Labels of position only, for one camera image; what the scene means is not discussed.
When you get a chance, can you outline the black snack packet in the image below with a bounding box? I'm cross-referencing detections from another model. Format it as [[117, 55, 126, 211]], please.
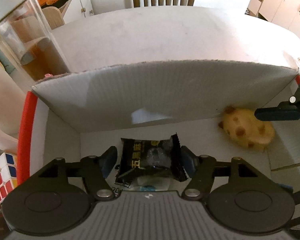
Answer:
[[115, 133, 187, 184]]

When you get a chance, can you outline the yellow spotted plush toy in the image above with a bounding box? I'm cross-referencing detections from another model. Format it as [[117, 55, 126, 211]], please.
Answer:
[[218, 106, 275, 151]]

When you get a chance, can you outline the white sausage snack packet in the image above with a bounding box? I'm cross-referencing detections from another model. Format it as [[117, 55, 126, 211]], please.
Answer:
[[106, 176, 171, 195]]

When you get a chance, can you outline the red cardboard box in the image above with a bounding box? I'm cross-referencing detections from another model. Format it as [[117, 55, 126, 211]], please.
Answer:
[[17, 60, 300, 190]]

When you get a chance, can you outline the rubiks cube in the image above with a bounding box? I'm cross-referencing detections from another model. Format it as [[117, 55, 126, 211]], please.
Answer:
[[0, 152, 17, 204]]

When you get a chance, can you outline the white steel tumbler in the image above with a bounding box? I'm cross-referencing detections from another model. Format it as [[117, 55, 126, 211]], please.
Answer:
[[0, 63, 25, 153]]

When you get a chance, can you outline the white drawer sideboard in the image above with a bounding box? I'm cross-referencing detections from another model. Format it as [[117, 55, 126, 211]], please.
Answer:
[[41, 0, 96, 30]]

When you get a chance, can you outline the glass bottle white lid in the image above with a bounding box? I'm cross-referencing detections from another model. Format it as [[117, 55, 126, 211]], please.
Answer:
[[0, 0, 69, 81]]

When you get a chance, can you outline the grey wall cabinet unit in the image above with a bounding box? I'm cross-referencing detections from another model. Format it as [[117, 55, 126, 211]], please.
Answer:
[[247, 0, 300, 43]]

